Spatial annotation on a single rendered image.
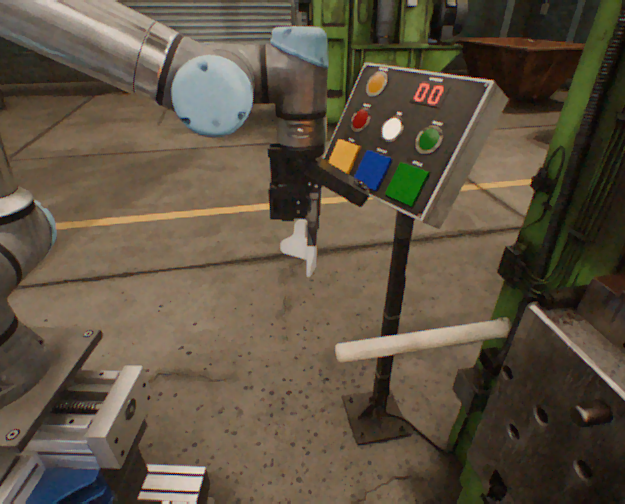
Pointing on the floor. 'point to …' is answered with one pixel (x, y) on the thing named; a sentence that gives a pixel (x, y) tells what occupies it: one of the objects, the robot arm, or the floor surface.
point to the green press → (382, 38)
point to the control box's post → (393, 299)
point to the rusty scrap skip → (521, 65)
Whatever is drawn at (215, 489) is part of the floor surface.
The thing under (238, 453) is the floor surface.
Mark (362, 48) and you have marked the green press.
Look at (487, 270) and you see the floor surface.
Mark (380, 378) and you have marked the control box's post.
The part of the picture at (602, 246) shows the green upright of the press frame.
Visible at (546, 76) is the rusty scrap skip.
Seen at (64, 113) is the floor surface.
